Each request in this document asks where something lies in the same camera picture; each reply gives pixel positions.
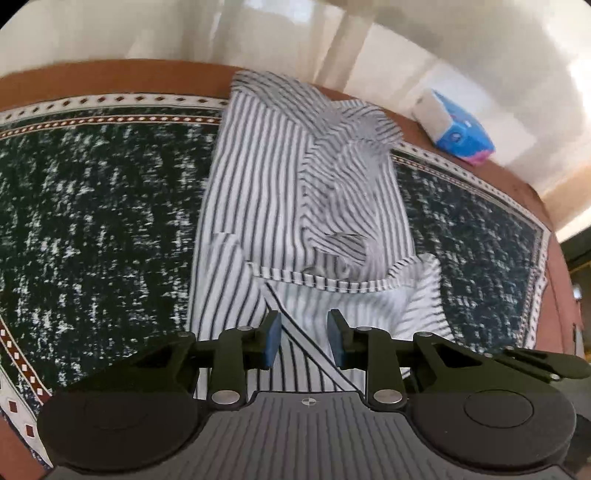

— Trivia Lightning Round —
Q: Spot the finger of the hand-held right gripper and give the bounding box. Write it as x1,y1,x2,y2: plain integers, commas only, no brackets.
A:
482,347,588,383

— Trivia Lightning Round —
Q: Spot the blue white tissue pack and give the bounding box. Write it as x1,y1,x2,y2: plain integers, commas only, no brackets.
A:
412,89,496,166

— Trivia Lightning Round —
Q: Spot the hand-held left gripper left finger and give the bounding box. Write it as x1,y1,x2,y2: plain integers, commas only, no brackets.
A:
55,310,282,409

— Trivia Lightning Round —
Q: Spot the blue white striped shirt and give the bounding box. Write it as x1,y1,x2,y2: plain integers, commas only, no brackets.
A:
187,69,455,398

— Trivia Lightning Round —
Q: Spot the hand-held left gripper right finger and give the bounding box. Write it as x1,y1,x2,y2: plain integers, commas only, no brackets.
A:
328,310,557,411

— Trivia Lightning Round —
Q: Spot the dark patterned rug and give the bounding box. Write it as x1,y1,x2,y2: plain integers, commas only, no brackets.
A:
0,92,552,468

